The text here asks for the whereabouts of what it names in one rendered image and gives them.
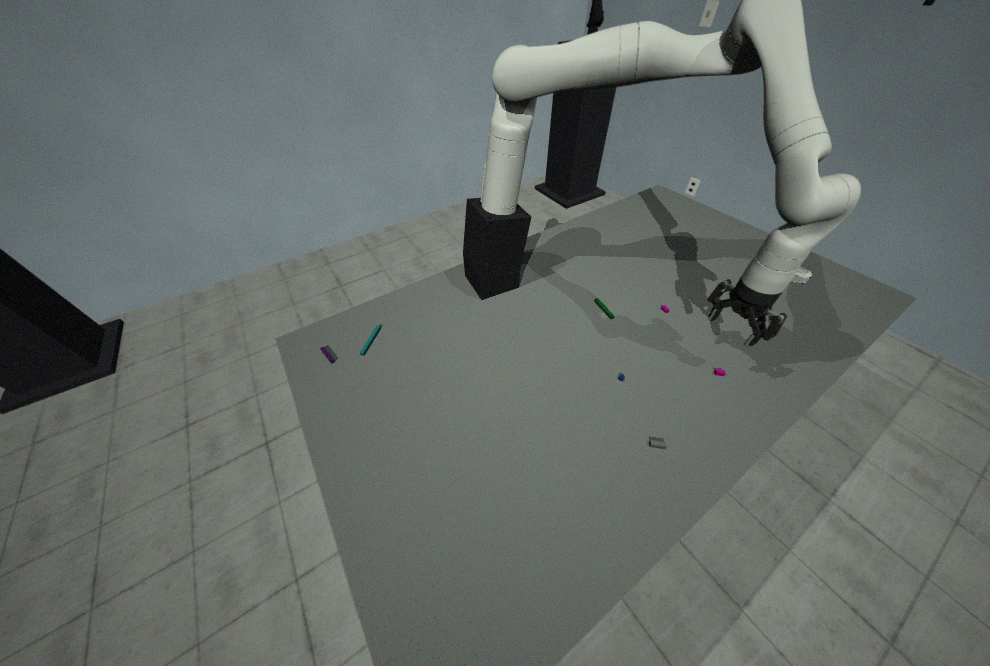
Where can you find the green rod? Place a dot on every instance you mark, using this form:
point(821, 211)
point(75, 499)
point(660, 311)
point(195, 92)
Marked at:
point(604, 308)

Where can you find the turquoise rod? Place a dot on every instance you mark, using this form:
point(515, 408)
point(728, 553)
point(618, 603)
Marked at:
point(370, 340)

